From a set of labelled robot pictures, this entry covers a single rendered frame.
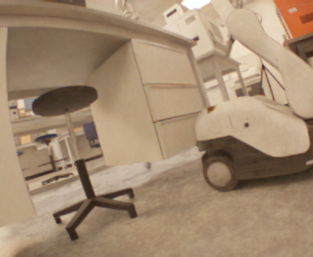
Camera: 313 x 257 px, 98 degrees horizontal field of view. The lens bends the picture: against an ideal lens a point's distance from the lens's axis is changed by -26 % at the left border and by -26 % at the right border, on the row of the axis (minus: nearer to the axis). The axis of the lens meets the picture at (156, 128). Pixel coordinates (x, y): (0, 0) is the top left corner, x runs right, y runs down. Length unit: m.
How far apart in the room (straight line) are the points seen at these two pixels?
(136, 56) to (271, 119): 0.66
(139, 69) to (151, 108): 0.20
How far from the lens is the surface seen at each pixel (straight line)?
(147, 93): 0.85
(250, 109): 0.65
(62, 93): 0.80
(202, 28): 1.90
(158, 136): 0.84
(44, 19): 0.78
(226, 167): 0.74
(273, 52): 0.81
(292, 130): 0.64
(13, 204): 0.57
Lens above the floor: 0.33
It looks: 1 degrees up
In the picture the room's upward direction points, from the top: 16 degrees counter-clockwise
